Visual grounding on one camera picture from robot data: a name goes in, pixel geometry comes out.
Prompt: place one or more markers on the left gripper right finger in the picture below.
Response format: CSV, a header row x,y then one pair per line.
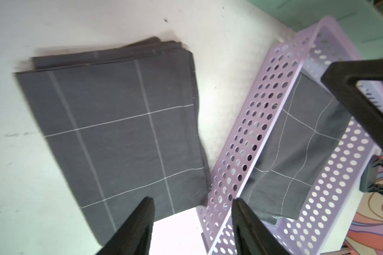
x,y
251,235

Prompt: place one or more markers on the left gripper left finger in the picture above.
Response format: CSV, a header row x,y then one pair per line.
x,y
135,235

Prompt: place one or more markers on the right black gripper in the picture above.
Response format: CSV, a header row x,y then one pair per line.
x,y
341,78

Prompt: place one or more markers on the grey checked pillowcase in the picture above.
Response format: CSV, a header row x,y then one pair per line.
x,y
122,125
309,128

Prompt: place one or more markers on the lilac perforated plastic basket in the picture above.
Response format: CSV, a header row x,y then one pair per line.
x,y
332,201

